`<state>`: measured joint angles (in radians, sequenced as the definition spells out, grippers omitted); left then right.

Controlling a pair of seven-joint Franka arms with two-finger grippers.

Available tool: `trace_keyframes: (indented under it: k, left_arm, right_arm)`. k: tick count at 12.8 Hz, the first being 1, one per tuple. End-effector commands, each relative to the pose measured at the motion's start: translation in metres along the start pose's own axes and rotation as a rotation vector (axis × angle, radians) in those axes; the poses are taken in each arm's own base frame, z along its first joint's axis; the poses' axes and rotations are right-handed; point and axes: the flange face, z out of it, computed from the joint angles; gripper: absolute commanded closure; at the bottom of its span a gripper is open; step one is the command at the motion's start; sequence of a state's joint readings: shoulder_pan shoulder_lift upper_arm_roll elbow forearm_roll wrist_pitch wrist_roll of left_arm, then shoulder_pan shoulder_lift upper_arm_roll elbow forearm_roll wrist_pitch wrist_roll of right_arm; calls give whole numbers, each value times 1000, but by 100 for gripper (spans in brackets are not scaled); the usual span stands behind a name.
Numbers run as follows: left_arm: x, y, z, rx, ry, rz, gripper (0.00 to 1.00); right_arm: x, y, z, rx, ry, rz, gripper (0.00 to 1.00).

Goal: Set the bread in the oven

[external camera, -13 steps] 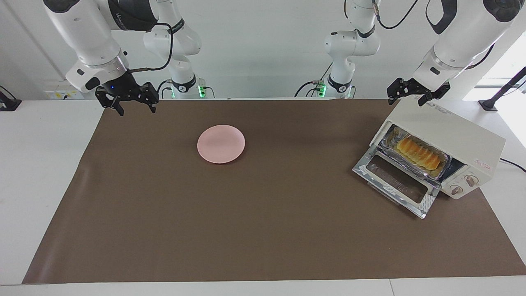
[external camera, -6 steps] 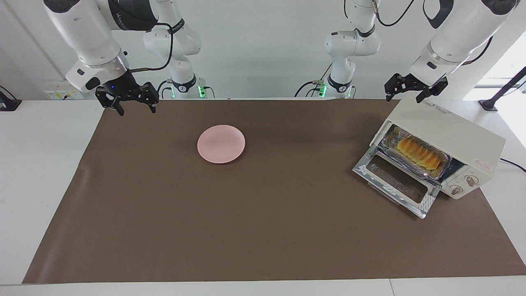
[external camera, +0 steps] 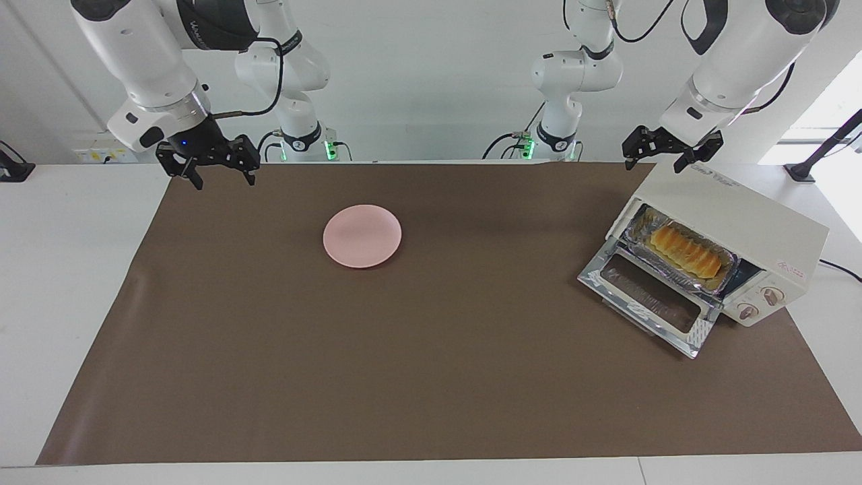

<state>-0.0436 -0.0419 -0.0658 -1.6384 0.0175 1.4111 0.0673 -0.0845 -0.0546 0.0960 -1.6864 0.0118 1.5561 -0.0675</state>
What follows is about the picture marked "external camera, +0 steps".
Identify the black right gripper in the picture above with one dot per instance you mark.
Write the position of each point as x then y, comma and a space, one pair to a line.
199, 145

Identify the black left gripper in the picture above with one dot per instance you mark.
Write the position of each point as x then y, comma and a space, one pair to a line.
663, 143

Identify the aluminium foil baking tray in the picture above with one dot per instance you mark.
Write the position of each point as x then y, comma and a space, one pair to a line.
636, 232

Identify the yellow ridged bread loaf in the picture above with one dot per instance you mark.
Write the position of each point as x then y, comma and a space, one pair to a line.
683, 250

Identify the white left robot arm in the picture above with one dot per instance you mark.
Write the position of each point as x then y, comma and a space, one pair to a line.
741, 60

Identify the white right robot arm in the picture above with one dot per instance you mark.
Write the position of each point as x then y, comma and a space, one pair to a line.
141, 54

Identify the cream toaster oven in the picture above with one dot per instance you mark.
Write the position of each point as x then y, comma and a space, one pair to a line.
761, 215

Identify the glass oven door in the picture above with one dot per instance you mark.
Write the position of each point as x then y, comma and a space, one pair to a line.
646, 296

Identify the cream oven knob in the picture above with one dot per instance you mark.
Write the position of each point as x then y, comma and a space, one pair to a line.
749, 311
773, 296

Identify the black pole stand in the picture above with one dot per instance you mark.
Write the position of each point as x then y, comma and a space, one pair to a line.
801, 170

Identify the pink round plate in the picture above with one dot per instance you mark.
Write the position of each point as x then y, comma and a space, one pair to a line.
362, 236

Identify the small black stand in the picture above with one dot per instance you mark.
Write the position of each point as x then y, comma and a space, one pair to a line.
13, 172

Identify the brown table mat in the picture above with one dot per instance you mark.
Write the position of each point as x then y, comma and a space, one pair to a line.
471, 377

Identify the white wall socket strip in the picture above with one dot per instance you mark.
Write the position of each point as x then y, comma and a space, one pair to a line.
94, 151

